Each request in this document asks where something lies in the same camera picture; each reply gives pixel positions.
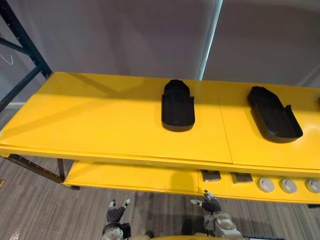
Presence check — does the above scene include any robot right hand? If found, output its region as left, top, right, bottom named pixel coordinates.
left=190, top=189, right=222, bottom=216

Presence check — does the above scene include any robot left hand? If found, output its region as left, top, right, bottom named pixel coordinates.
left=106, top=198, right=131, bottom=226

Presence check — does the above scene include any yellow shelf board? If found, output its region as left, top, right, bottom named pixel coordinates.
left=0, top=71, right=320, bottom=180
left=62, top=159, right=320, bottom=205

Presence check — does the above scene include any square metal block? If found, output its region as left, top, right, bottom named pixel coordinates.
left=200, top=169, right=223, bottom=183
left=230, top=172, right=253, bottom=184

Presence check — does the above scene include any yellow robot torso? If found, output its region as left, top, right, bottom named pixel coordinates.
left=152, top=234, right=208, bottom=240

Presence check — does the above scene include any round grey cap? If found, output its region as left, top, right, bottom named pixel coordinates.
left=279, top=177, right=298, bottom=194
left=305, top=178, right=320, bottom=194
left=257, top=176, right=275, bottom=193

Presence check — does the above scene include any black plastic housing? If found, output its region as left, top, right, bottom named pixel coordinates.
left=247, top=85, right=304, bottom=145
left=160, top=78, right=196, bottom=133

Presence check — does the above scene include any dark metal rack frame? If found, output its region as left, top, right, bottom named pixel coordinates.
left=0, top=0, right=81, bottom=191

